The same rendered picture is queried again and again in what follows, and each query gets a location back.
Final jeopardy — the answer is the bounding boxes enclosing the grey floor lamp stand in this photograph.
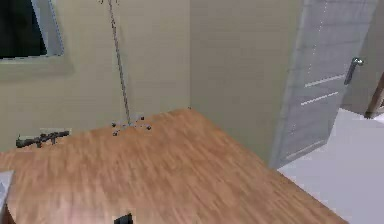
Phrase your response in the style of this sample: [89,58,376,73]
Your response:
[99,0,153,137]

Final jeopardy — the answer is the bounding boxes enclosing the small black object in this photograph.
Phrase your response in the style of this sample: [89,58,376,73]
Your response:
[113,213,134,224]

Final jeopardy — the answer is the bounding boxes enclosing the grey room door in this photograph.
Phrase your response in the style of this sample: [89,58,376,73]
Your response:
[269,0,380,169]

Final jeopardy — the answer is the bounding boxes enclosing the dark grey long toy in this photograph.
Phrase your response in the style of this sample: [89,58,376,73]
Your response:
[15,130,71,149]

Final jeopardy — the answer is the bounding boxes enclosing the brown wooden furniture leg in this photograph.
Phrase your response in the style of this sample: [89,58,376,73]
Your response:
[364,72,384,119]

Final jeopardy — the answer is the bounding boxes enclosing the grey door handle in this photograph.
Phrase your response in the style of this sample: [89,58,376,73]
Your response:
[343,57,365,86]

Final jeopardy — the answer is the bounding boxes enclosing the dark window with grey frame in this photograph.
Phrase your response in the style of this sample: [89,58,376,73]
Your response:
[0,0,66,61]

